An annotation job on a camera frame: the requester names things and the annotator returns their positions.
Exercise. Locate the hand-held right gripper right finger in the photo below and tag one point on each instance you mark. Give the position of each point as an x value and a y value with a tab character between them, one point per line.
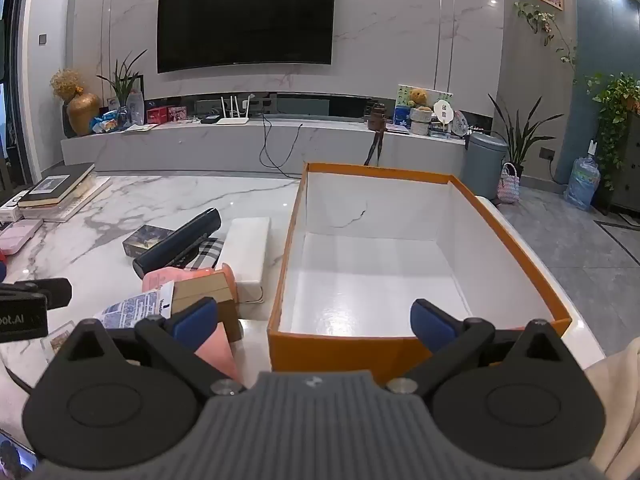
431	326

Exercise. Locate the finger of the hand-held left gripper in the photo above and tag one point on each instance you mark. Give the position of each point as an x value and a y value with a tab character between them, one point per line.
57	292

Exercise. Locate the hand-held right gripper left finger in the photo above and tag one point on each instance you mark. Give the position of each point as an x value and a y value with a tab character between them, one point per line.
197	319

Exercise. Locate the pink packet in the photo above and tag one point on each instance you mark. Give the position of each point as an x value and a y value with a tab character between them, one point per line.
215	350

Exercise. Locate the orange cardboard box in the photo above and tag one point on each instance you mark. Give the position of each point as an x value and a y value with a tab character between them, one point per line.
380	270

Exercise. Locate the black cylindrical case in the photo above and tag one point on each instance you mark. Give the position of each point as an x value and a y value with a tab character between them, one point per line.
175	242

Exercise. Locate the long white box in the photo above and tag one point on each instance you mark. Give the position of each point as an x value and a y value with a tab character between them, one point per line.
247	255

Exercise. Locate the brown cardboard box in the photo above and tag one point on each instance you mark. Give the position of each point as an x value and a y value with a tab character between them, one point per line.
200	287

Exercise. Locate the printed paper leaflet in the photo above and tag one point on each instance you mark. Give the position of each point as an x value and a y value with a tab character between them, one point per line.
135	307

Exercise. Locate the black white plaid case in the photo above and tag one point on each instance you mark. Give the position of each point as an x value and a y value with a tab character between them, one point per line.
205	252

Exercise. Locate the pink flat case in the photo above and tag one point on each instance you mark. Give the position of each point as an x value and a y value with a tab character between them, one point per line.
17	237

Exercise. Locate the stack of pale books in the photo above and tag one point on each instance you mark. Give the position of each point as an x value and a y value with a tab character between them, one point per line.
75	205

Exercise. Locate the dark printed card box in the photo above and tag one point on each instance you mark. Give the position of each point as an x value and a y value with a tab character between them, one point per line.
142	240

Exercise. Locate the black book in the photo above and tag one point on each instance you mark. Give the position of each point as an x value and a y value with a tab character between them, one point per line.
55	185

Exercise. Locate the smartphone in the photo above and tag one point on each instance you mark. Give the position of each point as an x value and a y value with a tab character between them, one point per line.
15	457

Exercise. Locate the pink woven bag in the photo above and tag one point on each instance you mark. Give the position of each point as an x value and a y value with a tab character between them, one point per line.
509	187

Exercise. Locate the grey trash bin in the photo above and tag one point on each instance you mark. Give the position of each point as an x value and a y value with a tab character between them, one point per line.
484	165

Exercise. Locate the marble television bench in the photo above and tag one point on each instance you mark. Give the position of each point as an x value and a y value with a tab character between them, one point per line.
200	147

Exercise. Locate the blue snack packet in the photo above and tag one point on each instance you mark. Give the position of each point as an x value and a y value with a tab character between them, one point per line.
105	122

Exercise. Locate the gold vase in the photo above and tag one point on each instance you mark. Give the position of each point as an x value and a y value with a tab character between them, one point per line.
82	115

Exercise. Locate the tall leaf potted plant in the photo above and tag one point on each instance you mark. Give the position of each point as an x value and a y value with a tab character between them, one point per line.
520	145

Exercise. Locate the white router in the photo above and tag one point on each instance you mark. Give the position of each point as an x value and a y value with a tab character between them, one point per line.
232	119

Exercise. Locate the red box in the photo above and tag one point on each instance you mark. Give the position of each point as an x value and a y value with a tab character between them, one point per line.
156	115

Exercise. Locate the beige clothing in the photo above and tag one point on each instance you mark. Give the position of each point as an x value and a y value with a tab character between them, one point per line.
617	410

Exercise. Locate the blue water bottle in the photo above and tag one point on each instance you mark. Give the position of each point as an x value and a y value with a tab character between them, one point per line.
581	182

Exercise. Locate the dried yellow flowers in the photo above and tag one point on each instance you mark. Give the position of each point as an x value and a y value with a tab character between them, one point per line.
66	84

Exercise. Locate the green leafy potted plant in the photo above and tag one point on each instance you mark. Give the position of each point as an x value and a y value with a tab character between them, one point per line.
122	80

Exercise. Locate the yellow teddy bear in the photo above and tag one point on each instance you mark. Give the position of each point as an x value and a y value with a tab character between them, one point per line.
419	97

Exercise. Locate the dark cabinet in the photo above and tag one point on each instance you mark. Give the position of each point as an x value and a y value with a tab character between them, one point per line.
627	185

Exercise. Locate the green bushy plant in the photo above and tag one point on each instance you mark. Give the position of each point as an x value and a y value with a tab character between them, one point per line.
615	105

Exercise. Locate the hanging vine plant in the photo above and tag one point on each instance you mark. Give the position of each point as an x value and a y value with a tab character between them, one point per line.
542	20

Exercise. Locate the wall outlet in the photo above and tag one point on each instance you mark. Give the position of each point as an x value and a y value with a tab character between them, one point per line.
547	153

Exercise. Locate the black wall television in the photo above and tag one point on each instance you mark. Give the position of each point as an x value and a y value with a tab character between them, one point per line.
245	20

